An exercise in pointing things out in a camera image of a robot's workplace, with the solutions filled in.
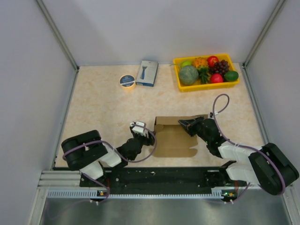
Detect green avocado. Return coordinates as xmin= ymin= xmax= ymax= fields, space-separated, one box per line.
xmin=224 ymin=71 xmax=239 ymax=82

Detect grey slotted cable duct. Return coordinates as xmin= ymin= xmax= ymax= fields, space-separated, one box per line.
xmin=46 ymin=187 xmax=235 ymax=200

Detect razor in blue package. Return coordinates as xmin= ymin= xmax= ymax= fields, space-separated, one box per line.
xmin=136 ymin=60 xmax=158 ymax=87

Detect red apple front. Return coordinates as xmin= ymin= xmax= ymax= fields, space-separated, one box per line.
xmin=210 ymin=73 xmax=224 ymax=83

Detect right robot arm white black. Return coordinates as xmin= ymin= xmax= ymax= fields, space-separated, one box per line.
xmin=178 ymin=117 xmax=300 ymax=195

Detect small pineapple green leaves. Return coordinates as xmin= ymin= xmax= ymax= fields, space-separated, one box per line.
xmin=198 ymin=67 xmax=210 ymax=84

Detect green round melon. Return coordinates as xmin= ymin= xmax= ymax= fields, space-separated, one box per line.
xmin=179 ymin=65 xmax=199 ymax=86

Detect red apple back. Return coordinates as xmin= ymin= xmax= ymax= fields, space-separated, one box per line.
xmin=207 ymin=55 xmax=219 ymax=68

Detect dark purple grape bunch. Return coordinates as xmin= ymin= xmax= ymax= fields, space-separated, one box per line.
xmin=209 ymin=60 xmax=229 ymax=76

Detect small green apple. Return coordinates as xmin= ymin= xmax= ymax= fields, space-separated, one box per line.
xmin=180 ymin=60 xmax=192 ymax=68

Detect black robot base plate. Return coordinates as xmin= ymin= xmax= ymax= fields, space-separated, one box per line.
xmin=79 ymin=160 xmax=249 ymax=195

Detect brown cardboard paper box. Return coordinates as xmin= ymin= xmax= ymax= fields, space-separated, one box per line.
xmin=153 ymin=115 xmax=206 ymax=158

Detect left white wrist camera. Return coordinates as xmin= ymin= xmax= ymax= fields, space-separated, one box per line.
xmin=130 ymin=121 xmax=146 ymax=136

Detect red apple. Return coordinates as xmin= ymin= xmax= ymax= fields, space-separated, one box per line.
xmin=210 ymin=73 xmax=224 ymax=83
xmin=207 ymin=55 xmax=219 ymax=68

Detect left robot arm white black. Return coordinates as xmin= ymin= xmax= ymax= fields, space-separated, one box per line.
xmin=61 ymin=121 xmax=157 ymax=186

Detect yellow masking tape roll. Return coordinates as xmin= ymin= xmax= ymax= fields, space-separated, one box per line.
xmin=119 ymin=75 xmax=136 ymax=90

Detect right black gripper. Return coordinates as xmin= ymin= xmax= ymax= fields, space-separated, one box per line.
xmin=179 ymin=116 xmax=210 ymax=143

